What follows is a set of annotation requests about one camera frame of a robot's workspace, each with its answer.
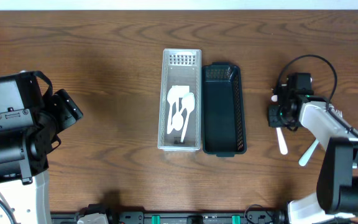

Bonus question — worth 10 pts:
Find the white plastic spoon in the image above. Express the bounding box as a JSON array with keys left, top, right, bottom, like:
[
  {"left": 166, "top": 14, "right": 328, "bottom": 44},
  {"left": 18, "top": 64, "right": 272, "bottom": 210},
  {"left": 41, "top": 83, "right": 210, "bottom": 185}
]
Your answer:
[
  {"left": 175, "top": 85, "right": 190, "bottom": 111},
  {"left": 172, "top": 112, "right": 183, "bottom": 131},
  {"left": 180, "top": 93, "right": 195, "bottom": 142},
  {"left": 271, "top": 95, "right": 278, "bottom": 102},
  {"left": 167, "top": 86, "right": 177, "bottom": 134}
]

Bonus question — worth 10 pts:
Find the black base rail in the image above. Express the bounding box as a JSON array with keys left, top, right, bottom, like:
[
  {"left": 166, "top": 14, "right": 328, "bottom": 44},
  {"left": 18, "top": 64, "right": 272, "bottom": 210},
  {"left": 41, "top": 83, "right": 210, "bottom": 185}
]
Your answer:
[{"left": 51, "top": 204, "right": 289, "bottom": 224}]

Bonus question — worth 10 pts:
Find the clear perforated plastic basket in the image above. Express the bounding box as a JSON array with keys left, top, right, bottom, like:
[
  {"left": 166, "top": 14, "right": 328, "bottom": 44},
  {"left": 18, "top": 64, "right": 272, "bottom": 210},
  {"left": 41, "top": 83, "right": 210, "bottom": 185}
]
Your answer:
[{"left": 157, "top": 49, "right": 201, "bottom": 152}]

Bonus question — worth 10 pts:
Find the white plastic fork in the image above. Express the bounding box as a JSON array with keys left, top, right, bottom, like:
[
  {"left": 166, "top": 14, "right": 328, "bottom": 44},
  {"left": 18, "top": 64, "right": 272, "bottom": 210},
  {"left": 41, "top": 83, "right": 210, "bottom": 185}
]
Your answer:
[
  {"left": 276, "top": 128, "right": 288, "bottom": 155},
  {"left": 298, "top": 108, "right": 344, "bottom": 167}
]

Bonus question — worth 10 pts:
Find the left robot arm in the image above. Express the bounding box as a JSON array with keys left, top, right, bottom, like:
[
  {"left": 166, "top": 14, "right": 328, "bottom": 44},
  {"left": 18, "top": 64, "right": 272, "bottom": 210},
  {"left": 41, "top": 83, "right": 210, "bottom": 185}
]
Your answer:
[{"left": 0, "top": 71, "right": 83, "bottom": 223}]

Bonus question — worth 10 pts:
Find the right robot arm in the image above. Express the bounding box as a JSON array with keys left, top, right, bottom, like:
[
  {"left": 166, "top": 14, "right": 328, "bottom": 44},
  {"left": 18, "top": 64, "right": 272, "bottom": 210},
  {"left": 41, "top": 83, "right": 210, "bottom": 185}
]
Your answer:
[{"left": 268, "top": 73, "right": 358, "bottom": 223}]

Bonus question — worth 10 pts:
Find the black perforated plastic basket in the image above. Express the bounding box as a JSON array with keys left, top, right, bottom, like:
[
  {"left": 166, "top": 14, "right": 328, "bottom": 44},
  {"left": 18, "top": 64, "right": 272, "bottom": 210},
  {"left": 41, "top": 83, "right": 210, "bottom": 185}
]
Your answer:
[{"left": 202, "top": 62, "right": 247, "bottom": 157}]

